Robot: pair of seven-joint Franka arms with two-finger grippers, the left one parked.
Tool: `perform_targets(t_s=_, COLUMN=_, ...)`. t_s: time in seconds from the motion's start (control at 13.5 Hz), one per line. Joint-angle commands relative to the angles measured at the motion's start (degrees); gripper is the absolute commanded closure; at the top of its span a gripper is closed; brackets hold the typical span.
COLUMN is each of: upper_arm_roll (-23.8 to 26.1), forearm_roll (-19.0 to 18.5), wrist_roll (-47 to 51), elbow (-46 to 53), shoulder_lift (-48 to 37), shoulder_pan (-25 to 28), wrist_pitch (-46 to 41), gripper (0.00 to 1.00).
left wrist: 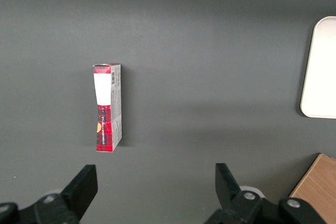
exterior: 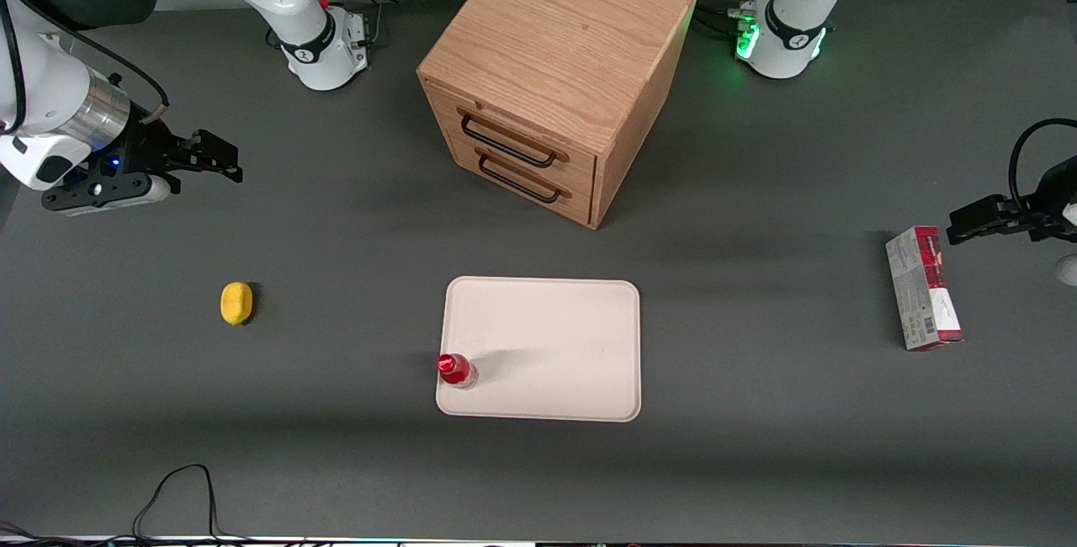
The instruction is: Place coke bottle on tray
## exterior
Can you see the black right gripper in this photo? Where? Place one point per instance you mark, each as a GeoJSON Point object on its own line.
{"type": "Point", "coordinates": [143, 149]}

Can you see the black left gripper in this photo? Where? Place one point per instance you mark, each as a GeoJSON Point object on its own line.
{"type": "Point", "coordinates": [1051, 198]}

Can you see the red coke bottle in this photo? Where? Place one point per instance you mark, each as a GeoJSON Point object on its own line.
{"type": "Point", "coordinates": [456, 370]}

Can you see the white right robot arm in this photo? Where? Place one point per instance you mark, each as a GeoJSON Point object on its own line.
{"type": "Point", "coordinates": [50, 101]}

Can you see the beige rectangular tray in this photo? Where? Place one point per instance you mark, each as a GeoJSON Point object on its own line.
{"type": "Point", "coordinates": [555, 345]}

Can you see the red white carton box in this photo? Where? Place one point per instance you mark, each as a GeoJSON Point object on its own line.
{"type": "Point", "coordinates": [921, 288]}

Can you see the yellow lemon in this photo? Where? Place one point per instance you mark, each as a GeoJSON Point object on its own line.
{"type": "Point", "coordinates": [236, 303]}

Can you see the wooden drawer cabinet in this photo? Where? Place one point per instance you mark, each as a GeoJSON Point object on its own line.
{"type": "Point", "coordinates": [555, 50]}

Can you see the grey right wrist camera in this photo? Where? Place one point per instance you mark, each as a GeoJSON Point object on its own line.
{"type": "Point", "coordinates": [105, 193]}

